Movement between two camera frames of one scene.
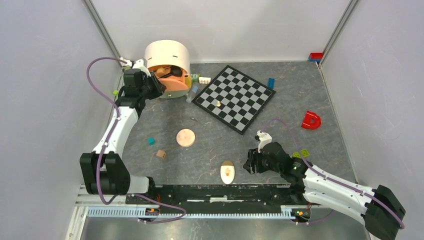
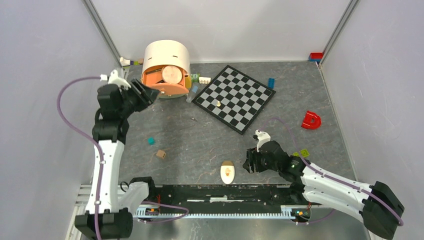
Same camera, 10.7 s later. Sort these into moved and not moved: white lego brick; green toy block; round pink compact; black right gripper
Moved: round pink compact
Not moved: white lego brick; black right gripper; green toy block
